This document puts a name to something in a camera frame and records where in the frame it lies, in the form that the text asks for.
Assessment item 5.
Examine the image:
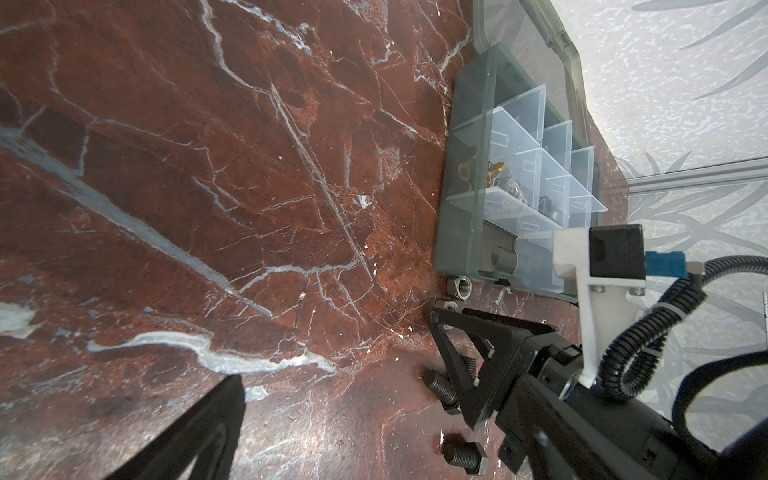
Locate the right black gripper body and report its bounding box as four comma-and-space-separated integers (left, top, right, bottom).
497, 335, 706, 479

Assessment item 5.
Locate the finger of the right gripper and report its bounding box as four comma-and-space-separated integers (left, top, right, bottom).
428, 307, 555, 429

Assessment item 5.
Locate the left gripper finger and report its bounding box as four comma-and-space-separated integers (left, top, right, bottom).
108, 375, 246, 479

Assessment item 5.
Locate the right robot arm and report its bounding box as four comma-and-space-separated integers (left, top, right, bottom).
424, 255, 767, 479

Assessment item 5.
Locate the silver nut near box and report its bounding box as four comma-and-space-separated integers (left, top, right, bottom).
446, 276, 473, 301

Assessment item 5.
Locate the black bolt pair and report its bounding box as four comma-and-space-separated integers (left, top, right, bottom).
422, 356, 478, 415

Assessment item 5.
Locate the lone black screw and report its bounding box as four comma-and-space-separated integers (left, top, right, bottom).
442, 442, 488, 476

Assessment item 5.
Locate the grey compartment organizer box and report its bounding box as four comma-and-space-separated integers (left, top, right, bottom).
434, 1, 605, 302

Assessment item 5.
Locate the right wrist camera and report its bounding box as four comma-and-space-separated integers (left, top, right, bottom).
553, 224, 705, 388

